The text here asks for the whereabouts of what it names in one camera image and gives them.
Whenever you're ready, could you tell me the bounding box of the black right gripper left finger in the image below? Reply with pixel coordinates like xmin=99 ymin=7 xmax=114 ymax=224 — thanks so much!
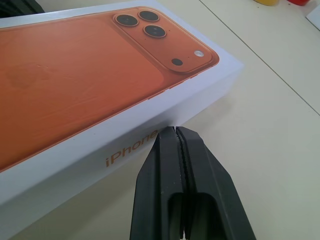
xmin=129 ymin=126 xmax=185 ymax=240

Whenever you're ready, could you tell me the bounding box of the yellow object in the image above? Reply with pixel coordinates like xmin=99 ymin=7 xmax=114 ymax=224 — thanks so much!
xmin=253 ymin=0 xmax=280 ymax=6

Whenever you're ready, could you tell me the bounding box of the white flat object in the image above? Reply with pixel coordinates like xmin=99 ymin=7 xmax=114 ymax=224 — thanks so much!
xmin=305 ymin=3 xmax=320 ymax=25

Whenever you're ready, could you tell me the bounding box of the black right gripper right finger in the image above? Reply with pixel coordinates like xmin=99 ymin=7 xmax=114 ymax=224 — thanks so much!
xmin=175 ymin=126 xmax=258 ymax=240

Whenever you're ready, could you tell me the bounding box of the white iPhone box lid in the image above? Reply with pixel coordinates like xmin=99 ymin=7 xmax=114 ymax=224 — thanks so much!
xmin=0 ymin=0 xmax=246 ymax=226

